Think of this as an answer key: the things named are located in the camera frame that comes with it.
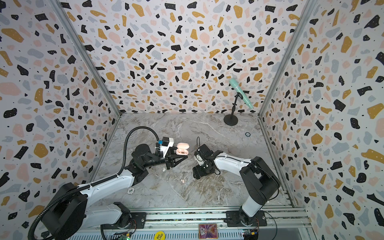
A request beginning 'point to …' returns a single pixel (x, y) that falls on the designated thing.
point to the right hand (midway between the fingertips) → (198, 172)
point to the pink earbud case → (182, 148)
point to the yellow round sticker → (159, 235)
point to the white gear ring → (130, 193)
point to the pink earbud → (183, 181)
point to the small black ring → (245, 134)
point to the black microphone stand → (232, 119)
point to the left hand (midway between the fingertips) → (187, 153)
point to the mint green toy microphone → (234, 83)
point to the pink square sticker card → (208, 231)
